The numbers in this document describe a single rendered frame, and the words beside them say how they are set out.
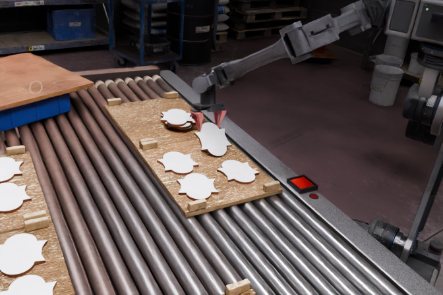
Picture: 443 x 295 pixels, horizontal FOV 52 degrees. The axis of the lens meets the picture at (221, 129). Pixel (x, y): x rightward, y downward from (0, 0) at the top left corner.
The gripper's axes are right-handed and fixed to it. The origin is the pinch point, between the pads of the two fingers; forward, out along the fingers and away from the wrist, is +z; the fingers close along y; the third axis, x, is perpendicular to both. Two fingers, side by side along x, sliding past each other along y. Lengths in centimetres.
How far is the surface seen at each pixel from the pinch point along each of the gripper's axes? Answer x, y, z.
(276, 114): 199, 183, 45
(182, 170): -13.0, -17.0, 10.0
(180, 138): 9.2, -7.4, 5.0
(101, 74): 80, -16, -15
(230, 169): -18.3, -1.8, 11.0
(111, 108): 42.4, -23.4, -3.3
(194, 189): -24.5, -18.6, 13.1
